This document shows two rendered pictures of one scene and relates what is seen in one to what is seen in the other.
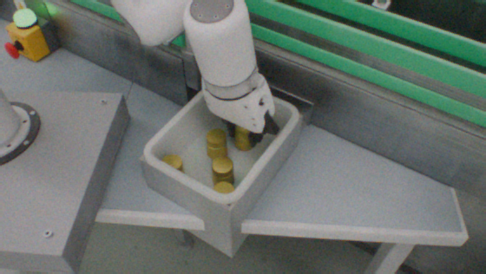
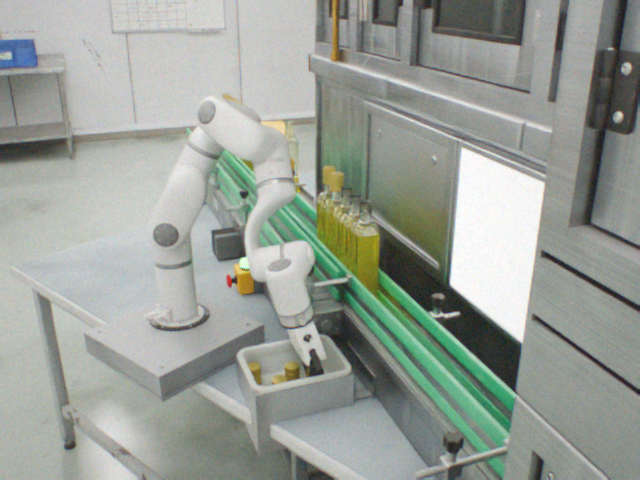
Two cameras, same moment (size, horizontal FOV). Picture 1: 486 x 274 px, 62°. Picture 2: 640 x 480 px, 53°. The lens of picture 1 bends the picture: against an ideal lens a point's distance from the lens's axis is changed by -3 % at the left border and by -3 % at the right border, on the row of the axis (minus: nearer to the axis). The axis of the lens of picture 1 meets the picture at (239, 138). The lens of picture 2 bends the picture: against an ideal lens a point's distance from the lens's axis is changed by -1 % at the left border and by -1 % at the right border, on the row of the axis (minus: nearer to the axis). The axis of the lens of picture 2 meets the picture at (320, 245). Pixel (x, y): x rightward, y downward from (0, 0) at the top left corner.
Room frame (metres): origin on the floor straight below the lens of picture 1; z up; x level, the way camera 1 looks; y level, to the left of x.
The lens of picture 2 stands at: (-0.50, -0.75, 1.62)
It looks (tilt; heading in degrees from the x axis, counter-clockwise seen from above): 23 degrees down; 37
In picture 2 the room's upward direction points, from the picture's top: straight up
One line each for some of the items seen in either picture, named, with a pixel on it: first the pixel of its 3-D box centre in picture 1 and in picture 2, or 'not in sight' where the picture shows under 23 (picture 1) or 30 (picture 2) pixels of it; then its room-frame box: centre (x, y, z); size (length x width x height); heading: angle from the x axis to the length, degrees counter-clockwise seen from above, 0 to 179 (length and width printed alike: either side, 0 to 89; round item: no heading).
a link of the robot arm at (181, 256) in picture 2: not in sight; (170, 232); (0.45, 0.42, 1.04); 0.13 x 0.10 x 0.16; 46
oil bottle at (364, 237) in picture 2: not in sight; (363, 262); (0.69, 0.01, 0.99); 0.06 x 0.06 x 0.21; 58
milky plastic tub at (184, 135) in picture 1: (225, 147); (293, 375); (0.43, 0.02, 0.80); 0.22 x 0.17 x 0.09; 147
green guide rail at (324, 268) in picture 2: not in sight; (249, 185); (1.13, 0.79, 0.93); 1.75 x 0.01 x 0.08; 57
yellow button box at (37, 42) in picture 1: (32, 38); (247, 278); (0.76, 0.46, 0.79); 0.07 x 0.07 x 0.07; 57
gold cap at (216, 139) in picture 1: (216, 144); (292, 373); (0.45, 0.04, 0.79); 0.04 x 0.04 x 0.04
